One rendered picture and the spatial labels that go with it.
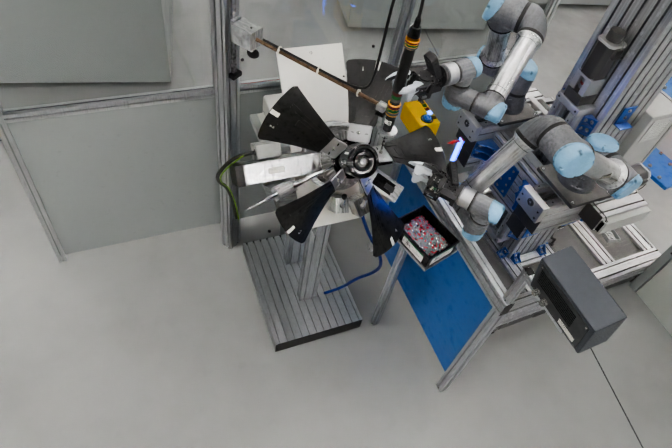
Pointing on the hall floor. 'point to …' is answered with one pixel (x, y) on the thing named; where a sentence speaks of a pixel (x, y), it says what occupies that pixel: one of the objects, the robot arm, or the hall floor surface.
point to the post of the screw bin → (389, 285)
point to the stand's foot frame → (324, 307)
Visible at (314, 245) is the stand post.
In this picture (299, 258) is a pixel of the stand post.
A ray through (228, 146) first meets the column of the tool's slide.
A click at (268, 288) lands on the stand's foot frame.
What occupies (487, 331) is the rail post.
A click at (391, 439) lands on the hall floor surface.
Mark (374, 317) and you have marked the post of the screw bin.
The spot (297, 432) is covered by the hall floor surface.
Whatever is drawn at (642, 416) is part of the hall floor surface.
